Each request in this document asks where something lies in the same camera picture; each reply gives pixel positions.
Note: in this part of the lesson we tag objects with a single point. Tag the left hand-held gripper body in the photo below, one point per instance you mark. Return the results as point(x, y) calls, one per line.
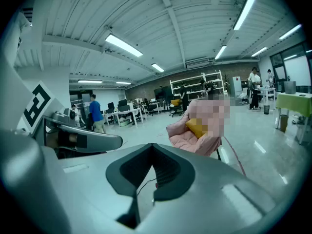
point(97, 140)

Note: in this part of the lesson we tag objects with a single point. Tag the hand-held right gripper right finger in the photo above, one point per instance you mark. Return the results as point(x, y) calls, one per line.
point(175, 174)

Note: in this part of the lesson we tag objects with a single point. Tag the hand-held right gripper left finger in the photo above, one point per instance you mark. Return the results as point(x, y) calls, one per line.
point(126, 172)

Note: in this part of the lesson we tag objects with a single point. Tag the orange pillow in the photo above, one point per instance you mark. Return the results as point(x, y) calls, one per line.
point(196, 128)

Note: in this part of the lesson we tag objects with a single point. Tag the yellow-backed black office chair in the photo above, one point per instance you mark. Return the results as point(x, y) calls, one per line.
point(175, 106)

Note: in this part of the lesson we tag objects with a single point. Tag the person's left hand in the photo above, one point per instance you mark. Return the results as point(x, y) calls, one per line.
point(51, 140)

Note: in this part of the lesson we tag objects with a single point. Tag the pink quilted comforter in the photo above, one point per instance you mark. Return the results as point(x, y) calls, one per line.
point(187, 142)

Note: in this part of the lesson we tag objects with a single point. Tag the white office desk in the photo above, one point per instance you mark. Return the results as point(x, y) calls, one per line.
point(122, 112)

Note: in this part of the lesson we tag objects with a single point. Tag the black screen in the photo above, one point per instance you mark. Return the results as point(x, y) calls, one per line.
point(162, 92)

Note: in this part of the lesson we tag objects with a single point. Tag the white shelving unit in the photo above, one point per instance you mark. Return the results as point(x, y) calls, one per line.
point(195, 82)

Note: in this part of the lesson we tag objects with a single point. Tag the ceiling strip light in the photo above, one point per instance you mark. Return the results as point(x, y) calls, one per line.
point(220, 52)
point(158, 67)
point(259, 52)
point(244, 11)
point(123, 45)
point(290, 32)

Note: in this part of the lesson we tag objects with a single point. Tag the white cabinet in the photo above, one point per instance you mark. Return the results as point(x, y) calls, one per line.
point(236, 88)

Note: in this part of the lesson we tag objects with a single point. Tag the black mesh waste bin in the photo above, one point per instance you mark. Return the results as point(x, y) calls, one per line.
point(267, 109)

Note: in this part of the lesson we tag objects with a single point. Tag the ceiling air conditioner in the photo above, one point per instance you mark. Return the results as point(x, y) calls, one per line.
point(197, 63)

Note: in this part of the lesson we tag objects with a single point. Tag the brown waste bin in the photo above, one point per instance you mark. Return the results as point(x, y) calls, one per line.
point(284, 123)

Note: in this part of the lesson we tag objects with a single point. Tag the small white table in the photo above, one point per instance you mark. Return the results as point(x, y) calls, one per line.
point(267, 90)

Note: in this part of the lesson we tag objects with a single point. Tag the table with green cloth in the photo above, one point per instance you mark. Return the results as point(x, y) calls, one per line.
point(292, 102)

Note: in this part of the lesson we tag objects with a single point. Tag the grey box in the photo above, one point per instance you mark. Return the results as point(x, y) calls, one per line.
point(289, 88)

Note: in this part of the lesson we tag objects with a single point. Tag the whiteboard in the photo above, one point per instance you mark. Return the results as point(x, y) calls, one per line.
point(297, 69)

